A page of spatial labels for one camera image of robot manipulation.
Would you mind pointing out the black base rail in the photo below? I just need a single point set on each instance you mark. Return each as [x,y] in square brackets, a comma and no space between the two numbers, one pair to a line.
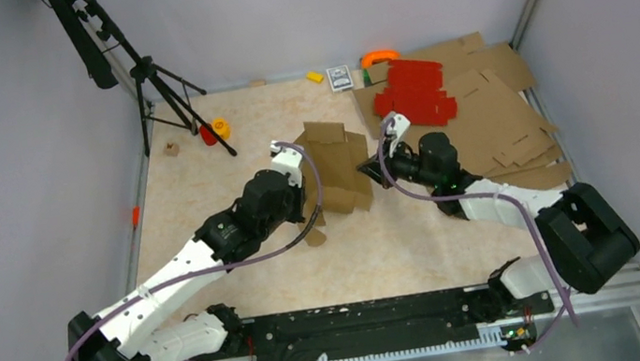
[388,328]

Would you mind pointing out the stack of brown cardboard blanks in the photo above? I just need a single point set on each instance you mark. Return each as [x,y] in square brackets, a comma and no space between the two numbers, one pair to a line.
[496,131]

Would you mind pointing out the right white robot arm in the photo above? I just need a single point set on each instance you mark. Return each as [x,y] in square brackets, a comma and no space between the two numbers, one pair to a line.
[584,242]

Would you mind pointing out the green object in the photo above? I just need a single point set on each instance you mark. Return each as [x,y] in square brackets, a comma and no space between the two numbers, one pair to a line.
[366,78]

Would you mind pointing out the playing card deck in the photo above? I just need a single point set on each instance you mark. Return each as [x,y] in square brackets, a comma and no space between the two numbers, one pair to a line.
[340,78]

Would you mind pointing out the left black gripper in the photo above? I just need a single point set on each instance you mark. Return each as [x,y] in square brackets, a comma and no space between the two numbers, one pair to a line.
[300,195]

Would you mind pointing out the yellow and red toy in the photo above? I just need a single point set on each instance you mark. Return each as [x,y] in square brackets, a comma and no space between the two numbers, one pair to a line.
[219,128]

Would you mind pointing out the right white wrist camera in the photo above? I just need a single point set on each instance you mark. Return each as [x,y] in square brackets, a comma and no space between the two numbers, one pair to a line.
[394,127]

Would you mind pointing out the small wooden block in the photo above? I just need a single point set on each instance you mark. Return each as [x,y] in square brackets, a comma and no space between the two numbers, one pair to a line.
[171,149]

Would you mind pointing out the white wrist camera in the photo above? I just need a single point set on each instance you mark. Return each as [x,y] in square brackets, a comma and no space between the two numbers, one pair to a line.
[394,127]
[286,158]

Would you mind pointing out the yellow block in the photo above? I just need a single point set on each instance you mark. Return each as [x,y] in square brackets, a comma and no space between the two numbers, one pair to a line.
[315,77]

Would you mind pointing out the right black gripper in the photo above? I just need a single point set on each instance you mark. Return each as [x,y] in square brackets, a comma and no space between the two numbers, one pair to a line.
[372,167]

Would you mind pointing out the red cardboard box blank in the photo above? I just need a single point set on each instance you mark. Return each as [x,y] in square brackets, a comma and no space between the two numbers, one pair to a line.
[415,89]

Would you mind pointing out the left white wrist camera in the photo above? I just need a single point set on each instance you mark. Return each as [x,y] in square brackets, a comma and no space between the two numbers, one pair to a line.
[286,158]

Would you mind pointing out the black tripod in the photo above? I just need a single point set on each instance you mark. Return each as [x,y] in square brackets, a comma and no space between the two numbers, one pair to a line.
[94,33]

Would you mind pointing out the brown cardboard box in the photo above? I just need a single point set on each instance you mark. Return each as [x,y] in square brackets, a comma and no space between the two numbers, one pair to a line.
[336,153]

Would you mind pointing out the small orange clip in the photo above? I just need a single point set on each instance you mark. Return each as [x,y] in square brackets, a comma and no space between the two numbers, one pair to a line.
[135,216]

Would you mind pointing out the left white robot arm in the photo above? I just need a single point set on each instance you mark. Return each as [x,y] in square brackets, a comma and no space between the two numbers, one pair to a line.
[131,330]

